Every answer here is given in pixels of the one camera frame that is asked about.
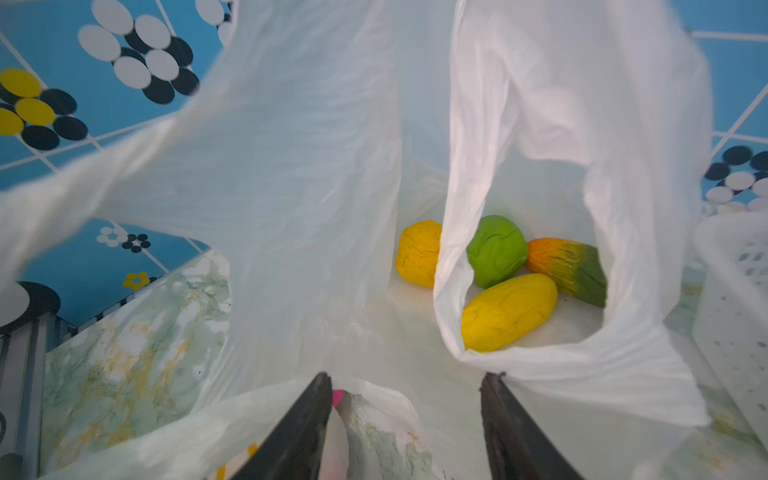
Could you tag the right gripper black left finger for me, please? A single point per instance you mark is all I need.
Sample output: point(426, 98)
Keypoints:
point(294, 448)

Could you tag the white plastic mesh basket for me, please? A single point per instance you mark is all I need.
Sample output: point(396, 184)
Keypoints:
point(730, 327)

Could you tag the orange green mango fruit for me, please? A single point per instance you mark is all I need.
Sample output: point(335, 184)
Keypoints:
point(574, 267)

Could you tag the left aluminium corner post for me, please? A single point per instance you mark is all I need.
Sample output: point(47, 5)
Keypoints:
point(23, 352)

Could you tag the yellow lemon fruit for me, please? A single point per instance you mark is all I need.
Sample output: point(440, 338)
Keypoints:
point(418, 253)

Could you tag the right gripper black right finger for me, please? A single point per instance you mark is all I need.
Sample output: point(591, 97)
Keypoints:
point(517, 448)

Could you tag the translucent white plastic bag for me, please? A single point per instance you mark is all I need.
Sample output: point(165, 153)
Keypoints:
point(326, 128)

